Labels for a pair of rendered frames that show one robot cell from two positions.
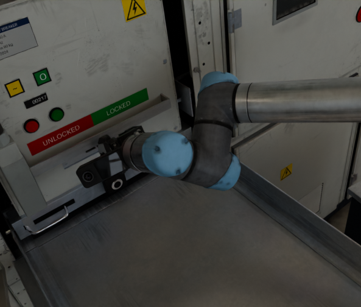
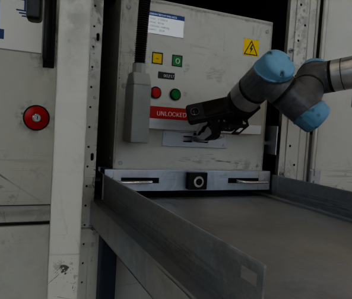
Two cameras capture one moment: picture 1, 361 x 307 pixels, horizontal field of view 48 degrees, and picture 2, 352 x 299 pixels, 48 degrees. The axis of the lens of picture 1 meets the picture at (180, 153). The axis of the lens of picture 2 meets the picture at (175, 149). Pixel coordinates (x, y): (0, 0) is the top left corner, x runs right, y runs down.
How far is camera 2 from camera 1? 68 cm
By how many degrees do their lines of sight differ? 37
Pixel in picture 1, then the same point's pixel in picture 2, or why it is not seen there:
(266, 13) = (347, 94)
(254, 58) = (334, 127)
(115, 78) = (224, 92)
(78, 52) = (205, 57)
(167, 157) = (276, 60)
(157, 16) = not seen: hidden behind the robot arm
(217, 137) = (312, 82)
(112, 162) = (218, 105)
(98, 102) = not seen: hidden behind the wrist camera
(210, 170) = (305, 94)
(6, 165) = (138, 83)
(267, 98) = not seen: outside the picture
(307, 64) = not seen: outside the picture
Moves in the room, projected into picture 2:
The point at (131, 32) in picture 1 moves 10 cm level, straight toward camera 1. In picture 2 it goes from (244, 64) to (249, 58)
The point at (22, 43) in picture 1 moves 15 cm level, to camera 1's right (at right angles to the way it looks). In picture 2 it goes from (174, 31) to (228, 33)
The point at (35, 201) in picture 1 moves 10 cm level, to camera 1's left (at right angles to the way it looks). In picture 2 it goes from (142, 130) to (102, 127)
